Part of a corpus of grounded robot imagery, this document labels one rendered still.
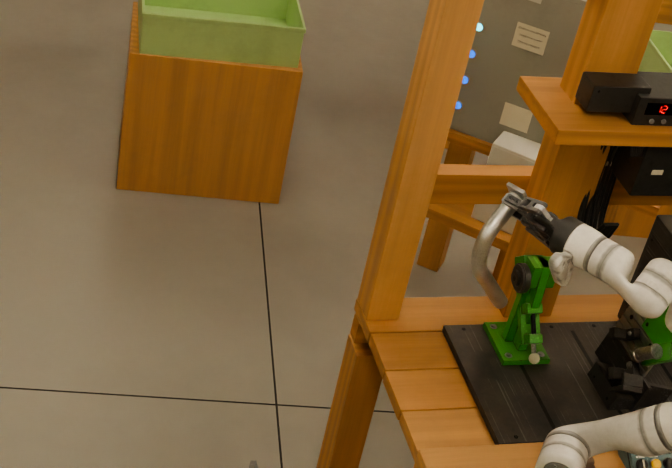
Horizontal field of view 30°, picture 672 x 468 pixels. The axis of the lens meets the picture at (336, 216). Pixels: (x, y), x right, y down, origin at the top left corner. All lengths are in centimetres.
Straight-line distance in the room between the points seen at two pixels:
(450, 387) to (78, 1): 391
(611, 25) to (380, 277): 83
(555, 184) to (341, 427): 91
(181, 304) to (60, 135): 117
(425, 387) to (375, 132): 284
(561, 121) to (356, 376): 91
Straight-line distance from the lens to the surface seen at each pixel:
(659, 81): 308
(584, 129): 293
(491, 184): 319
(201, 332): 445
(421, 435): 296
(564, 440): 254
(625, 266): 223
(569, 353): 330
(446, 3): 276
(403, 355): 315
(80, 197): 504
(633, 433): 245
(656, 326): 315
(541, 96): 302
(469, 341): 322
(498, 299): 248
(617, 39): 298
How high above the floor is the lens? 288
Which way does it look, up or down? 34 degrees down
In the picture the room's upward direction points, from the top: 12 degrees clockwise
